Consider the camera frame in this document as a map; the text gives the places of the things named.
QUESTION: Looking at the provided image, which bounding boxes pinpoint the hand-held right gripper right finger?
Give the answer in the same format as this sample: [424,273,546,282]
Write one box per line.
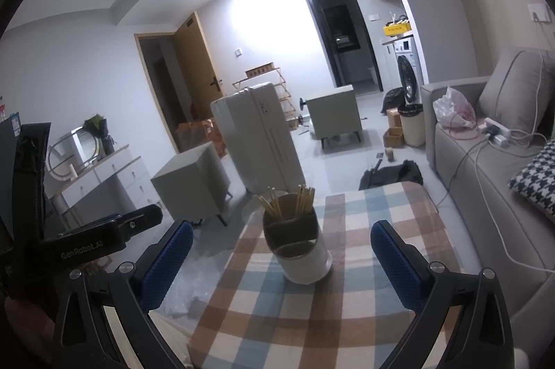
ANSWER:
[370,220,514,369]

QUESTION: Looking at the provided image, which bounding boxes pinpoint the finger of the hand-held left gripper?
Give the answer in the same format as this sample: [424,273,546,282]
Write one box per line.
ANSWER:
[110,204,164,243]

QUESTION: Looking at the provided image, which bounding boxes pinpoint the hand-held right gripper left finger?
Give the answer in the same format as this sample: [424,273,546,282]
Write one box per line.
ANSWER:
[51,220,194,369]

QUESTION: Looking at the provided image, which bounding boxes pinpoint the white cylindrical utensil holder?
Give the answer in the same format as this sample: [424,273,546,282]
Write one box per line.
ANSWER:
[263,192,334,285]

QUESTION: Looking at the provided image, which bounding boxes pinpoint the bunch of wooden chopsticks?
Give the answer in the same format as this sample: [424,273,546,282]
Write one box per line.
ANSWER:
[255,184,316,220]

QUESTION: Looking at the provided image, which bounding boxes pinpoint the person's left forearm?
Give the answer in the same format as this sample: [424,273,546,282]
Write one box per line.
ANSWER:
[0,291,57,369]

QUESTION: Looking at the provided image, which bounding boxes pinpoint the bubble wrap sheet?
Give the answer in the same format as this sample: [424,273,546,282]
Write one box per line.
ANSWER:
[160,260,226,320]

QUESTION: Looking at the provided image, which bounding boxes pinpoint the white dresser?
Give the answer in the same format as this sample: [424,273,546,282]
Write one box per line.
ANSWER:
[45,144,152,218]

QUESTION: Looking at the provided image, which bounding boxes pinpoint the checked tablecloth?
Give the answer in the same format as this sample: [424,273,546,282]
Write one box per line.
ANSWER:
[187,180,467,369]

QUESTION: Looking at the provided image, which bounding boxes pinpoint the beige armchair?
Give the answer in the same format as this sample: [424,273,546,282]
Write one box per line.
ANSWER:
[150,141,231,226]
[306,85,364,151]

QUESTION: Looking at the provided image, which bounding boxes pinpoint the round mirror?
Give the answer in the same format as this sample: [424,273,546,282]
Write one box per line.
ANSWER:
[47,127,102,181]

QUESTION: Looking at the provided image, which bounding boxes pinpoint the dark wrapped bouquet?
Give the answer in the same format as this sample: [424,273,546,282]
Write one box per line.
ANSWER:
[82,113,116,156]

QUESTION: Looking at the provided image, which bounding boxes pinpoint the grey sofa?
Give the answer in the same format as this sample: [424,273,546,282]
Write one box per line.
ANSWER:
[420,48,555,352]

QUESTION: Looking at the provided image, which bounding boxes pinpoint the brown paper bag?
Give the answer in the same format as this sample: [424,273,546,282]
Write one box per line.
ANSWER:
[176,118,227,158]

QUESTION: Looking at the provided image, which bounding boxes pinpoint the cardboard boxes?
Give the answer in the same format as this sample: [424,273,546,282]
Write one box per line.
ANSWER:
[383,108,405,148]

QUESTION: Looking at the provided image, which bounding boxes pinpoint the white trash bin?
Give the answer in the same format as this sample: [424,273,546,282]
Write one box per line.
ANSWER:
[398,104,426,148]

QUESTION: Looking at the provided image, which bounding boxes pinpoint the white suitcase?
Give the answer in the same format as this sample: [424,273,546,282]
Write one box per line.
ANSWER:
[210,82,306,194]

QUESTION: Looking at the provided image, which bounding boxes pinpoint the houndstooth pillow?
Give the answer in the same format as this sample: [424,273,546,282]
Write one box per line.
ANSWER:
[508,144,555,222]

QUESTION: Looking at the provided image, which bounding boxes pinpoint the white and pink plastic bag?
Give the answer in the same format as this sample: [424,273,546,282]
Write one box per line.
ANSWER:
[433,86,477,129]

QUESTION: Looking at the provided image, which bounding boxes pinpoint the wooden door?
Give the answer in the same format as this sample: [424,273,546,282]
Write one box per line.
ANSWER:
[173,11,226,122]

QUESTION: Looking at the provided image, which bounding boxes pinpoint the black garbage bag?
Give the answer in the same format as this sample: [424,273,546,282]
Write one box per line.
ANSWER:
[382,88,406,114]

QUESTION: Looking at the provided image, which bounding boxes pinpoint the white power strip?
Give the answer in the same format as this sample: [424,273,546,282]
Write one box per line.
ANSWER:
[483,118,512,146]

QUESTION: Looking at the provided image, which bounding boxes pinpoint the white washing machine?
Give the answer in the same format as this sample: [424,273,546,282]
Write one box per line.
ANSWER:
[392,35,423,105]

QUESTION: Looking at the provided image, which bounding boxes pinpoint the wooden rack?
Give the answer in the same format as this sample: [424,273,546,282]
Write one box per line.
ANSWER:
[232,62,293,122]

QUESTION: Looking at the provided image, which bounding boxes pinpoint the grey sofa back cushion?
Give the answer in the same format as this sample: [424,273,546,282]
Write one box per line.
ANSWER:
[477,48,555,136]

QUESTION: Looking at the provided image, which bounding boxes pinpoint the yellow box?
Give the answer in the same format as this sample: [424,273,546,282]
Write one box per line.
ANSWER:
[382,22,412,37]

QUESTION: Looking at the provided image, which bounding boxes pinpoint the black glass door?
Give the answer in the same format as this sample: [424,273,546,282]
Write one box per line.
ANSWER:
[302,0,384,92]

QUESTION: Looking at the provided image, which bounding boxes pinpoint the white charging cable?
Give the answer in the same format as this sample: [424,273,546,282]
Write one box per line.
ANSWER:
[434,137,555,272]

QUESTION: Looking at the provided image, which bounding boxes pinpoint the white power strip cable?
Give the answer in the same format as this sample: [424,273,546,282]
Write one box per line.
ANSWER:
[509,20,555,144]

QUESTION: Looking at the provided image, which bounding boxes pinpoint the white wall socket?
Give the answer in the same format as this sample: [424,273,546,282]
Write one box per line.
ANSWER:
[528,3,552,23]

